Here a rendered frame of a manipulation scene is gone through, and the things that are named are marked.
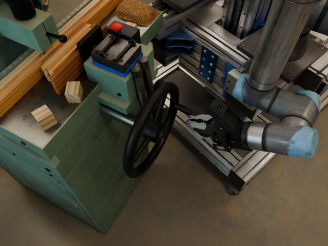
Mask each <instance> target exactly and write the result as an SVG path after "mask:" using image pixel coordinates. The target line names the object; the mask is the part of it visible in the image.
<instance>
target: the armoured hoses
mask: <svg viewBox="0 0 328 246"><path fill-rule="evenodd" d="M139 64H140V65H141V68H142V73H143V79H144V84H145V88H146V92H147V96H148V98H149V96H150V95H151V94H152V93H153V91H154V86H153V81H152V77H151V73H150V68H149V61H148V57H147V56H141V57H139ZM130 72H131V73H132V76H133V79H134V84H135V88H136V92H137V96H138V101H139V105H140V108H142V106H143V105H144V103H145V102H146V100H147V99H146V94H145V90H144V84H143V80H142V74H141V69H140V68H139V66H137V65H136V66H132V67H131V68H130ZM157 107H158V105H157V106H156V107H155V109H154V111H153V112H152V117H153V119H154V117H155V114H156V111H157ZM167 114H168V108H166V107H164V108H163V111H162V115H161V119H160V122H161V123H164V121H165V119H166V116H167Z"/></svg>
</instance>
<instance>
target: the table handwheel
mask: <svg viewBox="0 0 328 246"><path fill-rule="evenodd" d="M168 93H170V105H169V110H168V114H167V118H166V120H165V123H161V122H160V119H161V115H162V111H163V107H164V104H165V100H166V98H167V94H168ZM179 99H180V94H179V89H178V87H177V85H176V84H174V83H172V82H166V83H163V84H162V85H160V86H159V87H158V88H156V89H155V90H154V91H153V93H152V94H151V95H150V96H149V98H148V99H147V100H146V102H145V103H144V105H143V106H142V108H141V110H140V111H139V113H138V115H137V116H135V115H133V114H131V113H128V114H127V115H126V114H124V113H122V112H119V111H117V110H115V109H113V108H111V107H108V106H106V105H104V104H101V106H100V108H99V111H100V113H102V114H104V115H106V116H108V117H111V118H113V119H115V120H117V121H119V122H121V123H123V124H126V125H128V126H130V127H131V130H130V133H129V136H128V139H127V142H126V145H125V149H124V154H123V169H124V172H125V174H126V175H127V176H128V177H130V178H137V177H139V176H141V175H143V174H144V173H145V172H146V171H147V170H148V169H149V168H150V167H151V165H152V164H153V163H154V161H155V160H156V158H157V156H158V155H159V153H160V151H161V150H162V148H163V146H164V144H165V142H166V140H167V138H168V136H169V133H170V131H171V129H172V126H173V124H174V121H175V118H176V114H177V111H178V110H177V109H176V108H174V106H175V104H176V103H179ZM157 105H158V107H157V111H156V114H155V117H154V119H149V117H150V116H151V114H152V112H153V111H154V109H155V107H156V106H157ZM141 135H142V136H143V138H144V140H143V142H142V143H141V145H140V146H139V148H138V149H137V146H138V143H139V140H140V137H141ZM150 141H152V142H154V143H155V145H154V146H153V148H152V150H151V151H150V153H149V154H148V156H147V157H146V158H145V159H144V161H143V162H142V163H141V164H140V165H139V166H137V167H136V168H134V164H135V163H136V161H137V160H138V158H139V157H140V155H141V154H142V152H143V151H144V149H145V148H146V147H147V145H148V144H149V143H150ZM136 149H137V150H136Z"/></svg>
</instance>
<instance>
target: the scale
mask: <svg viewBox="0 0 328 246"><path fill-rule="evenodd" d="M89 1H90V0H85V1H83V2H82V3H81V4H80V5H79V6H78V7H76V8H75V9H74V10H73V11H72V12H71V13H69V14H68V15H67V16H66V17H65V18H64V19H62V20H61V21H60V22H59V23H58V24H56V27H57V29H58V28H59V27H60V26H61V25H62V24H63V23H64V22H66V21H67V20H68V19H69V18H70V17H71V16H72V15H74V14H75V13H76V12H77V11H78V10H79V9H81V8H82V7H83V6H84V5H85V4H86V3H88V2H89ZM32 50H33V49H32V48H28V49H27V50H26V51H25V52H24V53H23V54H21V55H20V56H19V57H18V58H17V59H16V60H14V61H13V62H12V63H11V64H10V65H9V66H7V67H6V68H5V69H4V70H3V71H1V72H0V78H1V77H2V76H3V75H4V74H6V73H7V72H8V71H9V70H10V69H11V68H12V67H14V66H15V65H16V64H17V63H18V62H19V61H21V60H22V59H23V58H24V57H25V56H26V55H28V54H29V53H30V52H31V51H32Z"/></svg>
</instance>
